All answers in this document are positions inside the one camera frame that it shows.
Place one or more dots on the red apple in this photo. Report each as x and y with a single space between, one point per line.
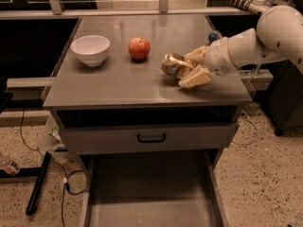
139 48

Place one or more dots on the white striped handheld device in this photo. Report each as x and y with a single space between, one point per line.
257 7

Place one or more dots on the grey metal rail beam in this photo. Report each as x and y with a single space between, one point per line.
77 13

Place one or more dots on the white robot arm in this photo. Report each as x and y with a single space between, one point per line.
278 36

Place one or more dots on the grey top drawer black handle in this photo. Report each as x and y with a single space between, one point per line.
144 130

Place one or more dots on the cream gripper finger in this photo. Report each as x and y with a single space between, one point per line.
197 55
197 76

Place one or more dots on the crushed orange soda can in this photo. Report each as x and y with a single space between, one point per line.
174 65

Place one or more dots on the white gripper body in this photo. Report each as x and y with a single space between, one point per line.
217 57

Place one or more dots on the open grey middle drawer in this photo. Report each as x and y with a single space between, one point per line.
153 189

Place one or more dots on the black metal floor bar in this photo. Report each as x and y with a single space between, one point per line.
32 204

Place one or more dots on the grey drawer cabinet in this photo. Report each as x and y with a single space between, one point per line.
122 83

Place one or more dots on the white ceramic bowl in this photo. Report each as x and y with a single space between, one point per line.
92 50

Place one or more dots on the blue and silver soda can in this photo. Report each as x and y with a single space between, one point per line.
215 35

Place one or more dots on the clear plastic bag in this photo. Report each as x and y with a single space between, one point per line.
52 142

